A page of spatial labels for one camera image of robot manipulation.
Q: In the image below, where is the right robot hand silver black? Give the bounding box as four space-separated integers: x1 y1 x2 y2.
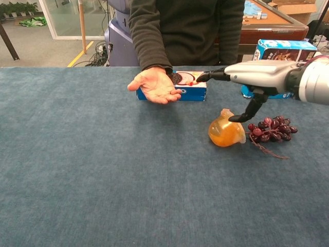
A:
196 60 301 123

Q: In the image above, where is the person's open right hand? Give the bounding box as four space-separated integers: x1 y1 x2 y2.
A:
126 66 182 105

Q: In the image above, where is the orange jelly cup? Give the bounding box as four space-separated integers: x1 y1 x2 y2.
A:
207 108 247 148

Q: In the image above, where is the person's left forearm black sleeve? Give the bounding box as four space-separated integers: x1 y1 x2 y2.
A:
217 0 245 66

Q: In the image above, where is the person's right forearm black sleeve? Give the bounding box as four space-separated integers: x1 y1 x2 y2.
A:
128 0 174 76

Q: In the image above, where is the blue chocolate cookie box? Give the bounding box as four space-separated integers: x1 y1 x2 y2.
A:
241 39 318 100

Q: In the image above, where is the blue oreo cookie box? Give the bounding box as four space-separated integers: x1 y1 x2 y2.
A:
136 70 208 102

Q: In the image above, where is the blue grey machine base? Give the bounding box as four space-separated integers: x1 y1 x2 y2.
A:
103 0 140 68

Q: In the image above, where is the bunch of purple grapes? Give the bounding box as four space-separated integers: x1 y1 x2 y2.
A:
246 115 299 161

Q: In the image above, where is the blue white boxes pile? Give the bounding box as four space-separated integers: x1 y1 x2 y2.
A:
243 0 268 22

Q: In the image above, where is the person's torso black sweater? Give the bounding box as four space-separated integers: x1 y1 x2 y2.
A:
128 0 245 67

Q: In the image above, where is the brown cardboard box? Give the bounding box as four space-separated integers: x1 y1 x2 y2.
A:
267 0 319 26

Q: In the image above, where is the black tripod stand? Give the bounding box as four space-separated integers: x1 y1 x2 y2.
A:
309 0 329 50

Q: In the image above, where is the wooden pole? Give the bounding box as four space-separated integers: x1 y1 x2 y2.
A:
78 0 88 55

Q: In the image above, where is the blue table cloth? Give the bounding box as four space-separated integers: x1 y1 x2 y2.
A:
0 66 329 247

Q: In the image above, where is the green cloth on floor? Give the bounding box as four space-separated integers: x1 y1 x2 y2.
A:
19 16 48 28

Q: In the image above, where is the black slanted table leg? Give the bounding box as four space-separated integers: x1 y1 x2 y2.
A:
0 22 21 62

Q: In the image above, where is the row of potted plants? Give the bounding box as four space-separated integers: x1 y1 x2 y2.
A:
0 1 39 19

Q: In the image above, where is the tangle of black floor cables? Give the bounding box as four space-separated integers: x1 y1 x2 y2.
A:
84 40 112 68

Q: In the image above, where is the white glass door frame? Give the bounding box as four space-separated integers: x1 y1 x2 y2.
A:
38 0 110 41

